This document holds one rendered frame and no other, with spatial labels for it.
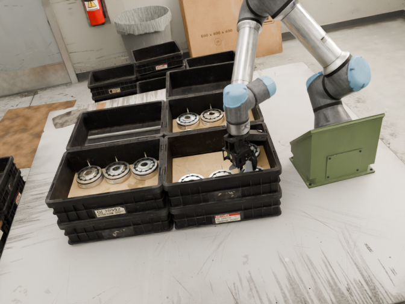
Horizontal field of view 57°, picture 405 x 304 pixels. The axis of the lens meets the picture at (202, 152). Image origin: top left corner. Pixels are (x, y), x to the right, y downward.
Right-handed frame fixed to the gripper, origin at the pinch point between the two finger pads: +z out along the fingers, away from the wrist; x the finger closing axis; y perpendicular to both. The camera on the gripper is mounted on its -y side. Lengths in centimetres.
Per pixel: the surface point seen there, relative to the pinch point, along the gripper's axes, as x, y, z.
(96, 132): -76, 22, 2
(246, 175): 7.0, 7.1, -7.9
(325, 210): 23.5, -15.3, 14.9
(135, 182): -30.7, 29.2, 2.1
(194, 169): -18.5, 9.7, 2.0
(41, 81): -350, -29, 76
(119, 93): -190, -45, 48
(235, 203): 4.4, 10.6, 4.4
